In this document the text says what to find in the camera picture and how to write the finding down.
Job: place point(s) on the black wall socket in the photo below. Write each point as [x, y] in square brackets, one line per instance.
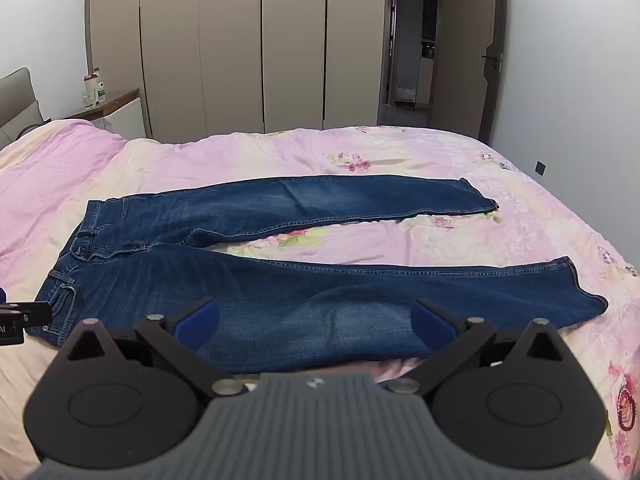
[540, 166]

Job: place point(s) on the pink floral blanket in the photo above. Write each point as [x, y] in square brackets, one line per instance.
[125, 165]

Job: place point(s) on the white bottle with red cap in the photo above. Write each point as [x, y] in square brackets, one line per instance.
[91, 87]

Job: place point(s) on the blue denim pants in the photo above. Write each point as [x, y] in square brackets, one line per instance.
[280, 305]

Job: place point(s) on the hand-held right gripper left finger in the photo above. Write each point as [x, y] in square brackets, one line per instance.
[199, 321]

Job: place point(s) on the grey padded headboard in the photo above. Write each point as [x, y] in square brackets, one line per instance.
[17, 100]

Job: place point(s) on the white bottle with green label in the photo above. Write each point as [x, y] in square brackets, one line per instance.
[102, 88]

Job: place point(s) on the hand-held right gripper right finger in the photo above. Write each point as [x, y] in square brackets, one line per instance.
[429, 327]

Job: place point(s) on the grey room door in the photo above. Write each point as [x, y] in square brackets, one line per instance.
[465, 50]

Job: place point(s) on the beige wardrobe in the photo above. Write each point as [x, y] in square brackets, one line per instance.
[230, 45]

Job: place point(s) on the white wooden-top nightstand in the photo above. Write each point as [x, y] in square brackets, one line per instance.
[120, 110]

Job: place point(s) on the clear drinking glass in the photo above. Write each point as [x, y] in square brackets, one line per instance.
[88, 101]

